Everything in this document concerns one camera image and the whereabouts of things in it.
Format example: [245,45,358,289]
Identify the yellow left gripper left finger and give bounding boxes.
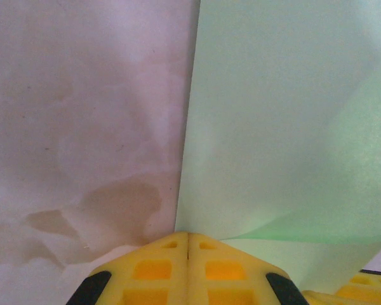
[66,231,190,305]

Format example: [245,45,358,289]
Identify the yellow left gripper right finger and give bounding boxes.
[189,231,309,305]

